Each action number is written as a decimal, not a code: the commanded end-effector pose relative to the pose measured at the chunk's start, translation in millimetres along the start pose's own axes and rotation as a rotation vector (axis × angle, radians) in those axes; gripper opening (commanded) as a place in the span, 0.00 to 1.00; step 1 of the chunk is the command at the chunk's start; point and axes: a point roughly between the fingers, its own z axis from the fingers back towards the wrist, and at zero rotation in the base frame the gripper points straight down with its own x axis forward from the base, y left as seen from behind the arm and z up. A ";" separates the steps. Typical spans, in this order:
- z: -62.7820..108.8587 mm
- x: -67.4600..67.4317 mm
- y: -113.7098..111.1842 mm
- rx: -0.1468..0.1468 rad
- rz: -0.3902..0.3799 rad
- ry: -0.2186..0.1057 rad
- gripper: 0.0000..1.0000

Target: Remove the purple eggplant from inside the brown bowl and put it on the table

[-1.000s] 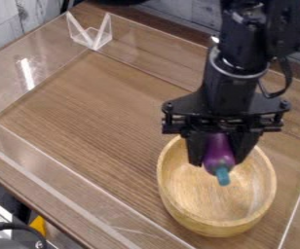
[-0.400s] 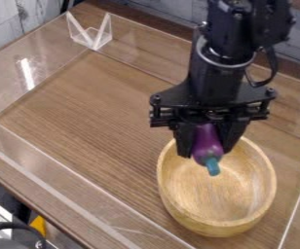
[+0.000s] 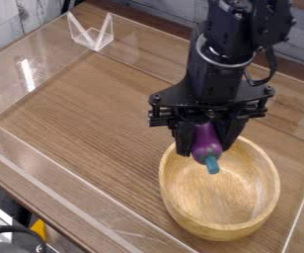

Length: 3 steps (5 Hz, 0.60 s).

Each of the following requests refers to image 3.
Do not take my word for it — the brown wooden bowl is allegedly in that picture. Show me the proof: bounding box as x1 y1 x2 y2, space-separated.
158 137 281 241

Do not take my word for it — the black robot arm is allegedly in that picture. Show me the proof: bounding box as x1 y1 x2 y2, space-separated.
149 0 296 156

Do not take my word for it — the yellow label on equipment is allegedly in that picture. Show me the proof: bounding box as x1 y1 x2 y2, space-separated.
30 218 49 239

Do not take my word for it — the clear acrylic corner bracket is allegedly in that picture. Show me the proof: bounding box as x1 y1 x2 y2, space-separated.
66 13 114 51

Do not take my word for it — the black cable lower left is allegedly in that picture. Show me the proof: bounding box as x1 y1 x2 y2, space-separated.
0 224 49 253

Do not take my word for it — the clear acrylic tray wall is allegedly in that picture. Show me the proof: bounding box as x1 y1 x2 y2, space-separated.
0 127 197 253

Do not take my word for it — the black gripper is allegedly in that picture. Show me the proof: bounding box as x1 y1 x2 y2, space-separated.
149 35 276 157

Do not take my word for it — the purple toy eggplant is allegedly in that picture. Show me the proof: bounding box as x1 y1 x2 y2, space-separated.
192 123 224 174

